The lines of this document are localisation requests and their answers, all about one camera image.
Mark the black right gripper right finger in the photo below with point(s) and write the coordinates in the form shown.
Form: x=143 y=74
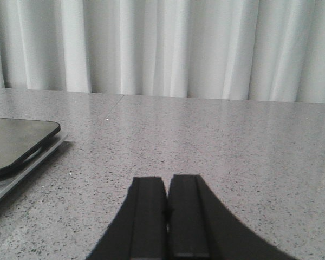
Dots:
x=201 y=227

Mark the white pleated curtain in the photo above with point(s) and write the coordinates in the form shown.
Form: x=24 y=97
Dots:
x=255 y=50

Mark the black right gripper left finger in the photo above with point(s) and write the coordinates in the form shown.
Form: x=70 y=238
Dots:
x=139 y=229

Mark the silver black kitchen scale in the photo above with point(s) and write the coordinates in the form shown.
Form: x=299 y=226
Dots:
x=24 y=145

